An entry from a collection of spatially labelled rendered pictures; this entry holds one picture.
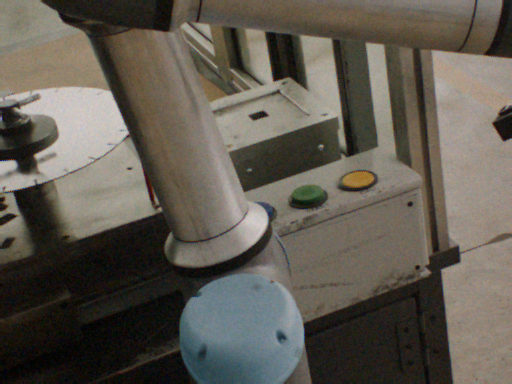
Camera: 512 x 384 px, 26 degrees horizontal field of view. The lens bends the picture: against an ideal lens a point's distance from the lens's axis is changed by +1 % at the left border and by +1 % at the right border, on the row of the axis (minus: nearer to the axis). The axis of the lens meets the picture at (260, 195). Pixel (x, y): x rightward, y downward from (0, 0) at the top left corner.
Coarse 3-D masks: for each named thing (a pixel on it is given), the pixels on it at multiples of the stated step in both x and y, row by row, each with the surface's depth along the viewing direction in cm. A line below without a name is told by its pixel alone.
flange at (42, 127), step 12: (24, 120) 153; (36, 120) 156; (48, 120) 155; (0, 132) 153; (12, 132) 152; (24, 132) 152; (36, 132) 152; (48, 132) 152; (0, 144) 151; (12, 144) 150; (24, 144) 150; (36, 144) 150
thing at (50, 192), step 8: (48, 184) 156; (16, 192) 156; (24, 192) 155; (32, 192) 155; (40, 192) 156; (48, 192) 157; (56, 192) 159; (16, 200) 157; (24, 200) 156; (32, 200) 156; (40, 200) 156; (48, 200) 157; (24, 208) 157
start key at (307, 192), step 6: (306, 186) 137; (312, 186) 137; (318, 186) 137; (294, 192) 136; (300, 192) 136; (306, 192) 136; (312, 192) 136; (318, 192) 135; (294, 198) 135; (300, 198) 135; (306, 198) 134; (312, 198) 134; (318, 198) 135; (300, 204) 135; (306, 204) 135
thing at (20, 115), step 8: (32, 96) 154; (40, 96) 154; (0, 104) 152; (8, 104) 151; (16, 104) 151; (24, 104) 153; (0, 112) 151; (8, 112) 151; (16, 112) 150; (24, 112) 149; (8, 120) 152; (16, 120) 152
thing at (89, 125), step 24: (24, 96) 168; (48, 96) 166; (72, 96) 165; (96, 96) 163; (0, 120) 161; (72, 120) 157; (96, 120) 155; (120, 120) 154; (48, 144) 151; (72, 144) 149; (96, 144) 148; (0, 168) 146; (24, 168) 145; (48, 168) 144; (72, 168) 143; (0, 192) 140
